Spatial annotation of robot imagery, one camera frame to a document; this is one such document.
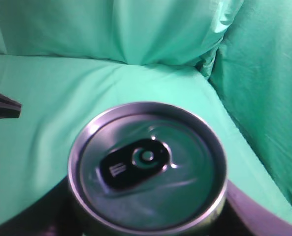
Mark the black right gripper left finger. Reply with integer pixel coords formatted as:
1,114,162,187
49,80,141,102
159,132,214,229
0,93,22,119

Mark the black Monster energy can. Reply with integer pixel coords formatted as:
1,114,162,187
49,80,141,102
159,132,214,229
67,102,227,236

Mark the green backdrop cloth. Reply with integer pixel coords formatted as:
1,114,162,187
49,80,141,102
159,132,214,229
0,0,292,236

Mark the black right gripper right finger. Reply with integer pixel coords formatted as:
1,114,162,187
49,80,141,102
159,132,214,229
227,180,292,236

